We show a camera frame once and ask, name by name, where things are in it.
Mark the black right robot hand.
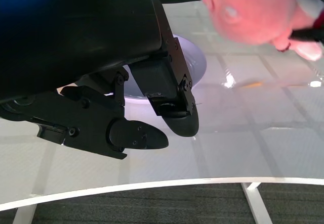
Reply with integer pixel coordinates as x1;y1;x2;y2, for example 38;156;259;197
290;28;323;43

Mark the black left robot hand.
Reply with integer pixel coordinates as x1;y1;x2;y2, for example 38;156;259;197
0;0;200;160

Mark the pink plush doll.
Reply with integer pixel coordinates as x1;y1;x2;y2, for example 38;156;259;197
201;0;324;62

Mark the white round plate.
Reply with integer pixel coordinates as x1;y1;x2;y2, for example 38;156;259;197
123;33;208;106

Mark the white table frame bar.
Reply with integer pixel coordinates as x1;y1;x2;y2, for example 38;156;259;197
239;182;274;224
12;204;38;224

